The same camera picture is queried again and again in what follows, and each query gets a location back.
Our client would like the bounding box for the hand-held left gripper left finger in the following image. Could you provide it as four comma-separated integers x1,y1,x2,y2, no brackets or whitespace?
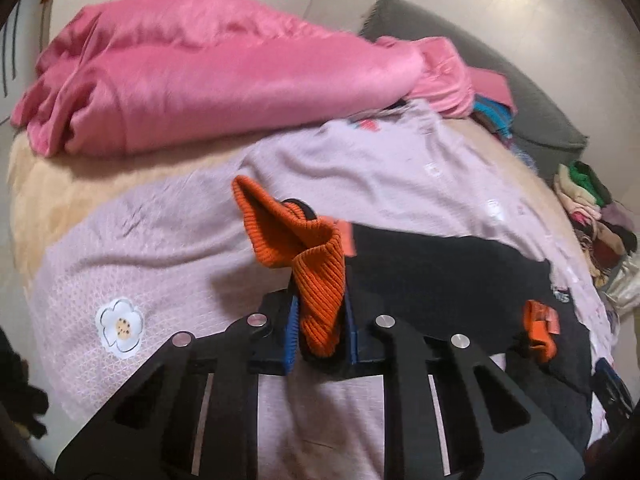
54,292,301,480

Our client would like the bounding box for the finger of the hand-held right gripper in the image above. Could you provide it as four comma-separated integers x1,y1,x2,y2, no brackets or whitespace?
592,357,633,421

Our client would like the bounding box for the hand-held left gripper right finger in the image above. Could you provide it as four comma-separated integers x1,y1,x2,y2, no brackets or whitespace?
344,295,586,480

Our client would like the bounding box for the black sweater with orange cuffs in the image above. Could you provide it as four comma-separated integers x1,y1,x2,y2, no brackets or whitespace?
231,175,596,456

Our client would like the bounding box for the pile of folded clothes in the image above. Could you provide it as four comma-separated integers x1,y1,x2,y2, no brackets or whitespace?
552,160,640,281

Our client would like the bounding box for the cream shiny bag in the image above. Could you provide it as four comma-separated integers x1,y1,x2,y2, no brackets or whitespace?
604,255,640,317

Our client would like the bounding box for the lilac flower-print blanket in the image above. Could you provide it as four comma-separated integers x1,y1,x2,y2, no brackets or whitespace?
27,100,618,480

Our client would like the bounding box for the pink satin blanket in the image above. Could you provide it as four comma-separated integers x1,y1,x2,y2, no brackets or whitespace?
10,0,426,158

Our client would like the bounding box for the striped colourful garment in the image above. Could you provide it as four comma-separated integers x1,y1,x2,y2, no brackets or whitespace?
470,94,521,151

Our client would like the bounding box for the cream fluffy bed cover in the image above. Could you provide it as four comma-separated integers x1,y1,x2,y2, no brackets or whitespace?
6,117,591,281

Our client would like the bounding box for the pink velvet garment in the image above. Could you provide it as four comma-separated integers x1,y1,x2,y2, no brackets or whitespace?
375,36,516,118

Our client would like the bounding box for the dark cloth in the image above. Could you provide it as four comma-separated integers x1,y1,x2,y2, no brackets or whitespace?
0,327,51,441

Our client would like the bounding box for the grey cushion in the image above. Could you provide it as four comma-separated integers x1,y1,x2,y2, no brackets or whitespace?
360,0,587,181

